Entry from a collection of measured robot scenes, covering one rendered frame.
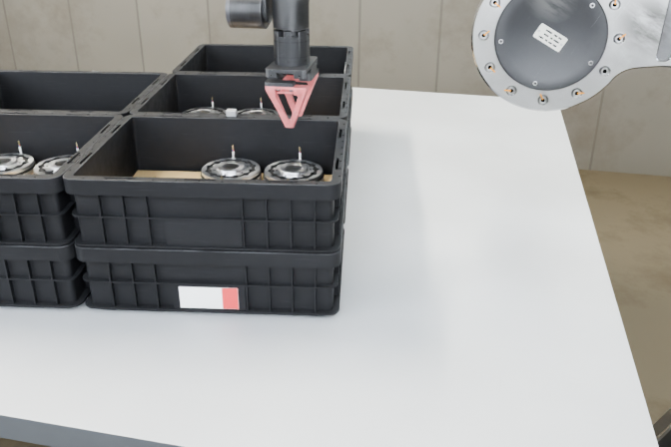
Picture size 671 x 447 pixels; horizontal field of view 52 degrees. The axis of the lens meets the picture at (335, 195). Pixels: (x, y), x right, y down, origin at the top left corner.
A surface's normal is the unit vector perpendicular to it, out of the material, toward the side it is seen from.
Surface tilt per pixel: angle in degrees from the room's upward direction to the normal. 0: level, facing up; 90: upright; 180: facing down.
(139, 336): 0
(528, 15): 90
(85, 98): 90
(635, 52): 90
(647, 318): 0
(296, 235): 90
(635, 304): 0
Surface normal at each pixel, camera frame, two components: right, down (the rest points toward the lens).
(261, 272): -0.04, 0.41
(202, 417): 0.00, -0.91
